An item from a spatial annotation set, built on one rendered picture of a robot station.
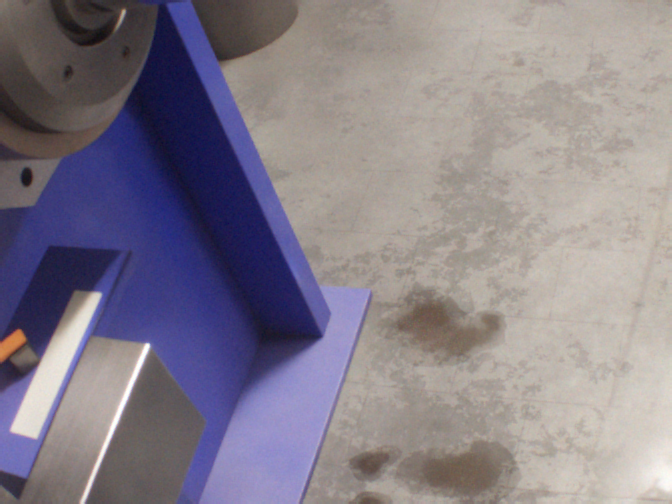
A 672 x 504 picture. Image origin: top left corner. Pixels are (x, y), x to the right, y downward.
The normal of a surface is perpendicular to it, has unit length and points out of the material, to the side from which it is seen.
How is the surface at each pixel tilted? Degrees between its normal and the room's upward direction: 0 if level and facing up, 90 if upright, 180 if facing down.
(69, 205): 90
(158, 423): 90
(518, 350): 0
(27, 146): 90
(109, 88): 90
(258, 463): 0
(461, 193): 0
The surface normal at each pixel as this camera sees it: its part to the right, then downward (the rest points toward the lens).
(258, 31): 0.49, 0.55
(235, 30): 0.14, 0.72
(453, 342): -0.28, -0.64
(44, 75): 0.92, 0.05
